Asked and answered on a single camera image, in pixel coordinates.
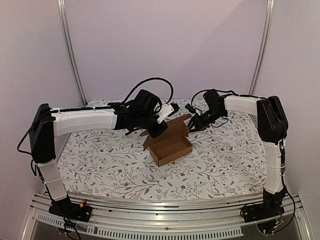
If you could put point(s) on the right aluminium frame post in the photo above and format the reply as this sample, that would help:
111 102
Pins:
270 4

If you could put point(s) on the aluminium front rail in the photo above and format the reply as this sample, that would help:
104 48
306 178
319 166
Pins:
128 219

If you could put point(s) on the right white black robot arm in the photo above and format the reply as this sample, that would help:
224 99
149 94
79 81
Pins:
272 127

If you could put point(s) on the floral patterned table mat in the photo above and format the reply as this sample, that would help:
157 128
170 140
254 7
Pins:
227 159

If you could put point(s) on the brown cardboard box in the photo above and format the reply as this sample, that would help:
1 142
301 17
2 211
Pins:
172 144

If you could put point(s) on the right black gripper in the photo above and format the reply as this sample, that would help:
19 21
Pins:
198 121

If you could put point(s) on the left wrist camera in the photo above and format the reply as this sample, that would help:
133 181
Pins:
167 110

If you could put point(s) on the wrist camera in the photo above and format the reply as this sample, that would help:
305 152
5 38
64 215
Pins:
167 110
190 108

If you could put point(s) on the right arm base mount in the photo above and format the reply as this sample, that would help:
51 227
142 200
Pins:
270 213

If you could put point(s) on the aluminium frame post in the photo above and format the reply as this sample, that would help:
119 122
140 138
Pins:
70 51
270 4

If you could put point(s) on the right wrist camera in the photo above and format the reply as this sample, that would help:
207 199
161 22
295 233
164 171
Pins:
190 108

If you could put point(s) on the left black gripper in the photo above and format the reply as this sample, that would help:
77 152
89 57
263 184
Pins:
156 133

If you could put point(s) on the left aluminium frame post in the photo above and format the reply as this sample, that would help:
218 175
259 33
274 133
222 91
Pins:
70 51

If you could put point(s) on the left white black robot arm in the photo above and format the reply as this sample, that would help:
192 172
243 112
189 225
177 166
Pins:
145 112

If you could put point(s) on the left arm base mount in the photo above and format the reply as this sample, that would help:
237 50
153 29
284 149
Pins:
73 211

